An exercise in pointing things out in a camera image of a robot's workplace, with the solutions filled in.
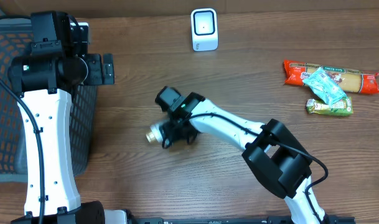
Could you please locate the white leaf-print pack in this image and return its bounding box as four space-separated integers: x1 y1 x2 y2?
146 121 166 143

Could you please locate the teal wet wipes pack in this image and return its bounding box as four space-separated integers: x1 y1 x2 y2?
303 67 347 106

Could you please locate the green snack packet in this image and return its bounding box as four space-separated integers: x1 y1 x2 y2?
306 96 353 116

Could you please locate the orange spaghetti packet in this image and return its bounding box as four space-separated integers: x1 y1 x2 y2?
283 60 379 95

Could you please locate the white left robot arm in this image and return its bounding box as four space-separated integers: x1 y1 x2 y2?
8 11 115 223

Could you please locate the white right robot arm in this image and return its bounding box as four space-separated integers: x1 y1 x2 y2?
155 89 329 223

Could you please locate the white barcode scanner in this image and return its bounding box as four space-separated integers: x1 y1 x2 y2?
190 8 218 52

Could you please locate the black front rail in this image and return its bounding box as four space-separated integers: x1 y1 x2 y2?
108 210 357 224

